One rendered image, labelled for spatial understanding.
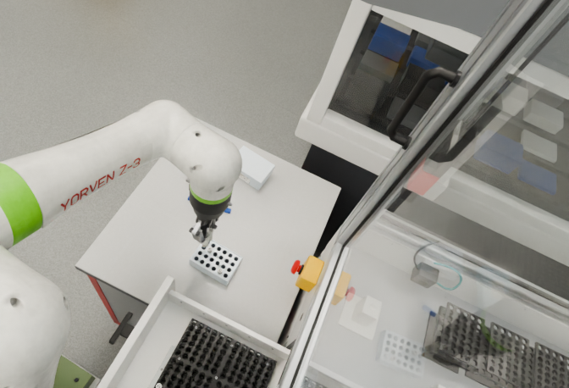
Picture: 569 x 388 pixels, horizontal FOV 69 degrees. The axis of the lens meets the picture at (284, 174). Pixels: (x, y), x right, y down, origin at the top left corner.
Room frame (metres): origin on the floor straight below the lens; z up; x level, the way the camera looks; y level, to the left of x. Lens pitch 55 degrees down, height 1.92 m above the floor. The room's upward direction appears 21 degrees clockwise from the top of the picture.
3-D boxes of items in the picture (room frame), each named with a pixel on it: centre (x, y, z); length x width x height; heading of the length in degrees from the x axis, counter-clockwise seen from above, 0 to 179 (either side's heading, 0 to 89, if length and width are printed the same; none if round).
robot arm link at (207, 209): (0.44, 0.14, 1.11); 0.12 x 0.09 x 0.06; 81
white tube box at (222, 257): (0.42, 0.09, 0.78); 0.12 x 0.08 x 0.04; 81
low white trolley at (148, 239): (0.55, 0.12, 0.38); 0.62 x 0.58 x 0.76; 174
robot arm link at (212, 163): (0.44, 0.14, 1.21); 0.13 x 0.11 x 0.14; 72
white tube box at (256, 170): (0.76, 0.11, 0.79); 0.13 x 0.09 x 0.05; 77
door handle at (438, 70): (0.55, -0.17, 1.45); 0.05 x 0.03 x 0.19; 84
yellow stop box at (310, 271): (0.45, -0.16, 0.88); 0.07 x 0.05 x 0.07; 174
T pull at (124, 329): (0.15, 0.20, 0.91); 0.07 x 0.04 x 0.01; 174
